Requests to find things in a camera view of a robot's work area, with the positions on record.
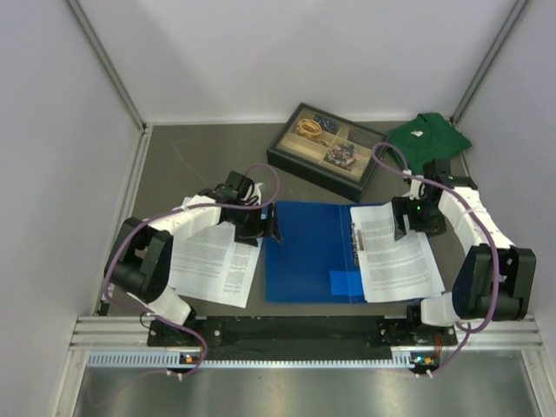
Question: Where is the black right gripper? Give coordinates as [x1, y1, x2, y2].
[391, 195, 446, 241]

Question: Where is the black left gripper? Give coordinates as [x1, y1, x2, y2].
[227, 201, 281, 246]

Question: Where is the blue plastic folder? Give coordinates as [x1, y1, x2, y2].
[264, 201, 378, 304]

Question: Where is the white paper sheet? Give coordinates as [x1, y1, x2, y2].
[350, 203, 445, 303]

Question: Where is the white printed paper stack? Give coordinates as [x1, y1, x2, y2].
[169, 222, 262, 308]

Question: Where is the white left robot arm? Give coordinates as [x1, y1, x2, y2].
[103, 171, 282, 345]

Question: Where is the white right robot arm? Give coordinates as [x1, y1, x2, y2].
[391, 159, 537, 344]

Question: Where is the metal folder clip mechanism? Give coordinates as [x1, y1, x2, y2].
[351, 222, 365, 256]

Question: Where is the green folded t-shirt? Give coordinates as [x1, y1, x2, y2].
[387, 113, 472, 175]

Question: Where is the black compartment display box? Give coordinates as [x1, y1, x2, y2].
[267, 103, 389, 202]

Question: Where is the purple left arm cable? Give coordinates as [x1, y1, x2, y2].
[103, 162, 280, 379]

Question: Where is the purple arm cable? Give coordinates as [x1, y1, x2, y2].
[371, 142, 500, 378]
[103, 162, 280, 379]

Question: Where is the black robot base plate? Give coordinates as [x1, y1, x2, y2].
[147, 313, 457, 354]

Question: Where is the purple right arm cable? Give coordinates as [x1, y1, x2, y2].
[371, 142, 500, 378]

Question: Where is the aluminium frame rail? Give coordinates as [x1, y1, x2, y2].
[69, 316, 150, 350]

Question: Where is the grey slotted cable duct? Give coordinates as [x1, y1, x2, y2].
[87, 351, 436, 369]

